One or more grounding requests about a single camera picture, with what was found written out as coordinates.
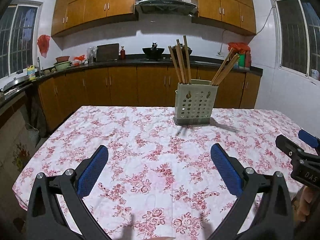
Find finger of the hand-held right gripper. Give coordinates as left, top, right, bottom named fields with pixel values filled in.
left=275, top=134, right=307, bottom=159
left=298, top=129, right=320, bottom=148

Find wall cable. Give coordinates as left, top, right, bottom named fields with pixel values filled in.
left=216, top=5, right=275, bottom=55

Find green basin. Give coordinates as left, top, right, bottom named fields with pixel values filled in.
left=54, top=61, right=71, bottom=71

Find person's right hand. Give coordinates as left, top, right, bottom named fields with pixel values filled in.
left=297, top=186, right=317, bottom=223

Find red hanging plastic bag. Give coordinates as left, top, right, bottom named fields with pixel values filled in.
left=37, top=34, right=51, bottom=58

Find orange wall cabinet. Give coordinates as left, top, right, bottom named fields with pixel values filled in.
left=192, top=0, right=257, bottom=36
left=51, top=0, right=139, bottom=37

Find dark hanging cloth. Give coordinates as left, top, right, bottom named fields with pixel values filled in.
left=27, top=90, right=48, bottom=138

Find green bottle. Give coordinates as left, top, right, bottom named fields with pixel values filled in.
left=237, top=52, right=247, bottom=68

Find barred window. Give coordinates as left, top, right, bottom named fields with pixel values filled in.
left=0, top=1, right=43, bottom=79
left=270, top=0, right=320, bottom=80

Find metal pan lid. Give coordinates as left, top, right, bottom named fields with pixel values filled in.
left=2, top=76, right=30, bottom=90

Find pale green utensil holder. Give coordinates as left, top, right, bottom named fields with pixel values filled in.
left=173, top=79, right=217, bottom=126

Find large red plastic bag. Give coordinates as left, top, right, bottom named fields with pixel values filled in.
left=227, top=42, right=251, bottom=68

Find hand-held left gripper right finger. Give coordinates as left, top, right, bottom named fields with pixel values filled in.
left=209, top=144, right=294, bottom=240

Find orange base cabinets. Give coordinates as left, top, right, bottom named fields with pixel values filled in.
left=37, top=65, right=262, bottom=133

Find black kitchen countertop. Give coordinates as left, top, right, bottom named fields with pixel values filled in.
left=0, top=55, right=263, bottom=105

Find yellow detergent bottle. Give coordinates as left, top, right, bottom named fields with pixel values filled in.
left=27, top=65, right=37, bottom=81

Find white sack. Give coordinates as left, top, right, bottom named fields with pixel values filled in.
left=25, top=124, right=40, bottom=146

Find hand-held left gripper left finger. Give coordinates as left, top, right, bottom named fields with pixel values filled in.
left=26, top=144, right=113, bottom=240

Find clear plastic bag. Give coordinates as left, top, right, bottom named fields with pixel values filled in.
left=87, top=46, right=97, bottom=63

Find dark cutting board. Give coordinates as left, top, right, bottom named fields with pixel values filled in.
left=96, top=43, right=120, bottom=62

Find red floral tablecloth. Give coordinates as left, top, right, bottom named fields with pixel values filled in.
left=12, top=105, right=318, bottom=240

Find gas stove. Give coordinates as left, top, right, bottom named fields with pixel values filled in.
left=140, top=57, right=173, bottom=62

